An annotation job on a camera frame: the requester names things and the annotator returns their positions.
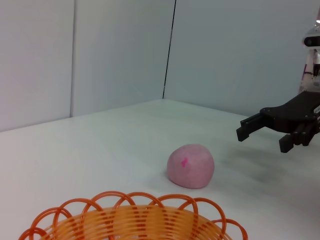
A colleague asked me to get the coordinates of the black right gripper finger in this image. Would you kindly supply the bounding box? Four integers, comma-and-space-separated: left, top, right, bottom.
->
278, 121, 320, 154
236, 112, 276, 143

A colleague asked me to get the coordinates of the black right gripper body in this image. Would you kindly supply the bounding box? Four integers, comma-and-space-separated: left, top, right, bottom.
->
259, 91, 320, 134

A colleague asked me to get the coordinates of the pink peach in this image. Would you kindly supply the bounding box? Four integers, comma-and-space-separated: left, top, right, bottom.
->
166, 143, 215, 190

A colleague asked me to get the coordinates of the orange woven plastic basket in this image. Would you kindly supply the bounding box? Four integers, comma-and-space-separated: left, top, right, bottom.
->
17, 191, 249, 240

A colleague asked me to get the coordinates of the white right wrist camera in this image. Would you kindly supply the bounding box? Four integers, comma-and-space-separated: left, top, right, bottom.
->
301, 34, 320, 48

